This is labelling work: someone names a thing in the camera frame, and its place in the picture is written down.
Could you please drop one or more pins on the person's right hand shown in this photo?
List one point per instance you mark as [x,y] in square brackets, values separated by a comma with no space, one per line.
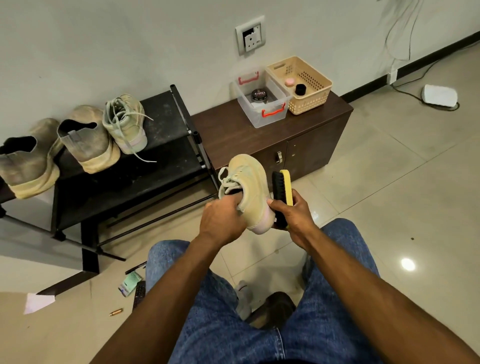
[300,221]

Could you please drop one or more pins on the person's left hand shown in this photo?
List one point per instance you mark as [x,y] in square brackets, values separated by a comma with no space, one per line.
[221,219]

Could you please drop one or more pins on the black orange shoe brush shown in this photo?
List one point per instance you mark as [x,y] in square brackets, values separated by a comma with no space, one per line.
[281,191]

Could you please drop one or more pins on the pale green lace-up shoe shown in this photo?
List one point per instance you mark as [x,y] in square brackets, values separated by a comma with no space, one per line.
[251,187]
[129,126]

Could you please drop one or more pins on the clear plastic storage box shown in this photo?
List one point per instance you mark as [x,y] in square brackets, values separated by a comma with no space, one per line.
[266,112]

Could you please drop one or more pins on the small black round cap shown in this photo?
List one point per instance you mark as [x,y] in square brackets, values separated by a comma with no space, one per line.
[300,90]

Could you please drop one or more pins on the beige plastic basket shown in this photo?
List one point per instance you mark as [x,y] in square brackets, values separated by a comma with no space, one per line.
[311,82]

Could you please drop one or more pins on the pink round lid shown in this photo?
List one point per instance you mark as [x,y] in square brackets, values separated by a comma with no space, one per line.
[289,82]

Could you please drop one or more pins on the worn tan slip-on shoe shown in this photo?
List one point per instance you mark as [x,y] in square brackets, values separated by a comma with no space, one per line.
[26,161]
[94,142]

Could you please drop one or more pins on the person's right forearm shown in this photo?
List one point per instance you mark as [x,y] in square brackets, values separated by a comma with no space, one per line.
[390,307]

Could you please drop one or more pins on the person's left forearm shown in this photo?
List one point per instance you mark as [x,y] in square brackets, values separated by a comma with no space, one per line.
[157,304]

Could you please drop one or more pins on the dark brown wooden cabinet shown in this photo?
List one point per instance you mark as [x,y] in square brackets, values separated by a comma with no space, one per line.
[232,127]

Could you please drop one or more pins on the person's right leg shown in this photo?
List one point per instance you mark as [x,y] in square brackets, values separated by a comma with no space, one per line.
[337,315]

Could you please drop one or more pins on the black metal shoe rack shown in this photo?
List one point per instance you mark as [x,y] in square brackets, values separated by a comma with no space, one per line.
[146,176]

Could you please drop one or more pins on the black pen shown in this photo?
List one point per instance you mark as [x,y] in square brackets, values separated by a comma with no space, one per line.
[136,267]

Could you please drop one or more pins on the black remote control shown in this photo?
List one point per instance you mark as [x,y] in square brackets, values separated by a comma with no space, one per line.
[139,294]

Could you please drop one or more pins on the green paper packet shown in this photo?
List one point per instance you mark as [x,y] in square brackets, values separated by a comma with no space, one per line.
[130,283]

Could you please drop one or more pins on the black round polish tin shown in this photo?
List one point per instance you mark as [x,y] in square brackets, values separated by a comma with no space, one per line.
[259,94]

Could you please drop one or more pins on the small brass cylinder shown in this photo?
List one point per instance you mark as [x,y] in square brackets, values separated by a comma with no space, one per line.
[116,311]

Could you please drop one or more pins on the white router box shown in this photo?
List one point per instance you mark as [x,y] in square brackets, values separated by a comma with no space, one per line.
[439,96]

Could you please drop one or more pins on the white paper sheet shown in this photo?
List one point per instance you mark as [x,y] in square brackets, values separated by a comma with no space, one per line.
[39,303]

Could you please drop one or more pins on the white wall plug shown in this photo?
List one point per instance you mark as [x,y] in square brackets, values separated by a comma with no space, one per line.
[392,75]

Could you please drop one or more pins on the white wall socket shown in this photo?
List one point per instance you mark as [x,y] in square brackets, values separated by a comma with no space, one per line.
[250,35]

